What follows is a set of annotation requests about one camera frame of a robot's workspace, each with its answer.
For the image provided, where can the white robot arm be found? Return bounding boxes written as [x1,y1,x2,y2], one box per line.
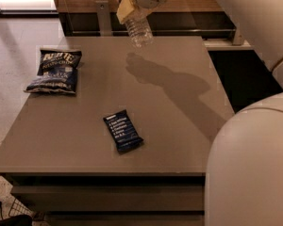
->
[205,0,283,226]

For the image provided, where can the grey table with drawers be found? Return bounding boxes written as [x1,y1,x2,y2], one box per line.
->
[0,37,233,226]

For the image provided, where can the black wire basket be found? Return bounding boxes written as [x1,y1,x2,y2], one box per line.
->
[0,201,33,226]

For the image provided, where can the blue potato chips bag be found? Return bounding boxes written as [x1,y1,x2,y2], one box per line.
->
[25,48,82,94]

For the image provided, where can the clear plastic water bottle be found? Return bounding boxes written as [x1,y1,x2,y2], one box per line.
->
[116,0,153,48]

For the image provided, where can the right metal bracket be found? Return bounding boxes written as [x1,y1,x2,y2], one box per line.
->
[232,28,244,46]

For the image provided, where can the dark blue snack bar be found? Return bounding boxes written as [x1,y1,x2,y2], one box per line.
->
[103,110,143,153]

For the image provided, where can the metal rail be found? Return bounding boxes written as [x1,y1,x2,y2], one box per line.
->
[70,29,236,37]

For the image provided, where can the left metal bracket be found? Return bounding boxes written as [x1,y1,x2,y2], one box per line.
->
[95,0,112,37]

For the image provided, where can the metal bracket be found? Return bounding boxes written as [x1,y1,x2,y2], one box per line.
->
[95,0,112,37]
[232,28,244,46]

